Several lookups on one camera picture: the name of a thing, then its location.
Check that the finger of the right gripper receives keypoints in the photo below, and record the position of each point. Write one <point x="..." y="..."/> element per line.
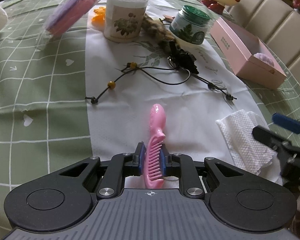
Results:
<point x="269" y="138"/>
<point x="286" y="123"/>

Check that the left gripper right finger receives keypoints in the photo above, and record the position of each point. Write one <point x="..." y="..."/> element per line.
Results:
<point x="186" y="170"/>

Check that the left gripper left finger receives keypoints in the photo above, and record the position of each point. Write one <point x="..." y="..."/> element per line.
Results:
<point x="113" y="173"/>

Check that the pink plastic comb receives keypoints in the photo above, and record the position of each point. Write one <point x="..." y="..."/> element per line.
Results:
<point x="152" y="169"/>

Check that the white tissue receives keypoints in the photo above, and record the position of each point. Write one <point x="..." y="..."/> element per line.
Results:
<point x="246" y="152"/>

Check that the black fabric flower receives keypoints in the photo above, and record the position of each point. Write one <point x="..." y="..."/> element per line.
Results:
<point x="182" y="59"/>

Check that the leopard fur keychain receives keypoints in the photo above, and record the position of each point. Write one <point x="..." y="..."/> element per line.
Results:
<point x="158" y="32"/>

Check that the purple plush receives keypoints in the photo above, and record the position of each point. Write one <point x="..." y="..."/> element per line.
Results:
<point x="62" y="19"/>

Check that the lilac puff in box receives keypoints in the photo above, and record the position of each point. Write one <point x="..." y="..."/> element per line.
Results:
<point x="264" y="58"/>

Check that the pink cardboard box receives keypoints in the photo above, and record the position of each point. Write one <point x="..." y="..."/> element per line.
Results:
<point x="239" y="47"/>

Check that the beige padded chair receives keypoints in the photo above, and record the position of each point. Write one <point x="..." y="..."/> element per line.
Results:
<point x="276" y="24"/>

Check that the green lidded jar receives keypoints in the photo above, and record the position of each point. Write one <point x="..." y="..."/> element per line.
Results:
<point x="190" y="25"/>

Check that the orange hair clip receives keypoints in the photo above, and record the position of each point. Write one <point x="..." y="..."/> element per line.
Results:
<point x="99" y="16"/>

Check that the white lidded jar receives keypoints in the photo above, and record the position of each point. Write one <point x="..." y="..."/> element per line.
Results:
<point x="124" y="19"/>

